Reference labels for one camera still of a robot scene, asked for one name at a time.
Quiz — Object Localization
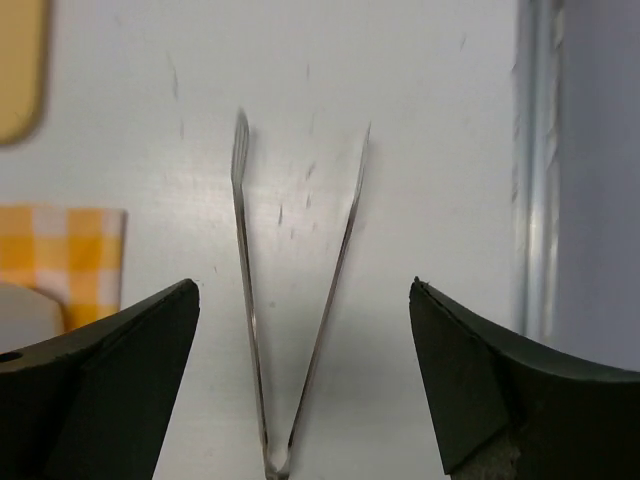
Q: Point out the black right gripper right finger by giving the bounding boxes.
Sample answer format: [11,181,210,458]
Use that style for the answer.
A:
[409,280,639,479]

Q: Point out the yellow white checkered placemat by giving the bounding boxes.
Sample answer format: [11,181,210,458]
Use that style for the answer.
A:
[1,204,127,331]

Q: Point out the white cup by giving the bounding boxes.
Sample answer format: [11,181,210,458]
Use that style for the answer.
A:
[0,283,64,353]

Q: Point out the silver metal tongs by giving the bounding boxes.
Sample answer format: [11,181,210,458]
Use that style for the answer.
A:
[230,108,371,480]

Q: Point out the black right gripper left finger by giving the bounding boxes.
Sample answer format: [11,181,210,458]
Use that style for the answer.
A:
[1,279,200,480]

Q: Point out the yellow plastic tray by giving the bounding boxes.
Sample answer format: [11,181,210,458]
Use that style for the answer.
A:
[1,0,52,146]

